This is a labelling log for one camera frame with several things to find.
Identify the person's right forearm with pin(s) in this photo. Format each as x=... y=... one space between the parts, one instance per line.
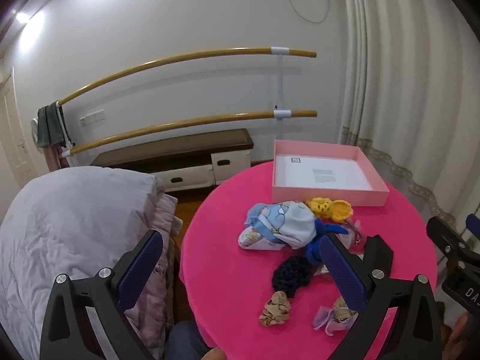
x=457 y=337

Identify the white wall socket panel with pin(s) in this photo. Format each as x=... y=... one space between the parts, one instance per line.
x=92 y=117

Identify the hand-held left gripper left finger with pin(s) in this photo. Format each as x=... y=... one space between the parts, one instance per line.
x=140 y=270

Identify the dark top white cabinet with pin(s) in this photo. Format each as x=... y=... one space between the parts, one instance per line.
x=176 y=157

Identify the pale pink quilt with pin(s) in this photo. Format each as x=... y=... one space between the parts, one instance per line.
x=157 y=300

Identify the pink cardboard box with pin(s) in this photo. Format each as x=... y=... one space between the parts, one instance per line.
x=326 y=172

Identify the beige scrunchie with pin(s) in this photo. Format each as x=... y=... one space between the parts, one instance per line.
x=275 y=309

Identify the blue knit piece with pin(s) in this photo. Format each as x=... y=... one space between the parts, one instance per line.
x=322 y=232

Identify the white cartoon print sock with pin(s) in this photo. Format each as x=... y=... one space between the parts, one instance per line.
x=255 y=240

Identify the short wooden barre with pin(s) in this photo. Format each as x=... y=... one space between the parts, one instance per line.
x=180 y=124

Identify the light blue terry sock roll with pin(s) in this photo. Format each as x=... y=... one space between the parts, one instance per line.
x=296 y=221

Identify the black knitted sock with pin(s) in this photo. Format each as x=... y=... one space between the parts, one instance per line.
x=290 y=273

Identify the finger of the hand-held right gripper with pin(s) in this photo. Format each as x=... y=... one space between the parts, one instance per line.
x=473 y=225

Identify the white barre stand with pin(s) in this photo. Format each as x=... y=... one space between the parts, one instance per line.
x=280 y=86

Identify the person's leg in jeans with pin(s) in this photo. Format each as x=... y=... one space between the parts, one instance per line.
x=185 y=339

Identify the cream curtain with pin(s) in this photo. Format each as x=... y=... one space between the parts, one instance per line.
x=408 y=82

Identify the grey hanging clothes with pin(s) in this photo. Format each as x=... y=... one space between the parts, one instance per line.
x=50 y=123

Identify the yellow crochet piece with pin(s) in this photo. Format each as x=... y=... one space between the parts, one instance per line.
x=330 y=208

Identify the round pink table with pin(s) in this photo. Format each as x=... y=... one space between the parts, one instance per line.
x=225 y=255

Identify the white door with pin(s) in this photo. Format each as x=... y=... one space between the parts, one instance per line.
x=11 y=135

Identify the black pouch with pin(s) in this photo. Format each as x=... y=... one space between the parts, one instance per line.
x=380 y=249

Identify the clear pouch with pink tie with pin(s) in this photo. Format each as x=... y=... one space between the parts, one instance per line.
x=355 y=232

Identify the white duvet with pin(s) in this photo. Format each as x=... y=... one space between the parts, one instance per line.
x=71 y=228

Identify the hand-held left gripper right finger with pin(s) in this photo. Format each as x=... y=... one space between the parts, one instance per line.
x=343 y=270

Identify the long wooden barre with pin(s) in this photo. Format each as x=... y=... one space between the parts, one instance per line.
x=168 y=60

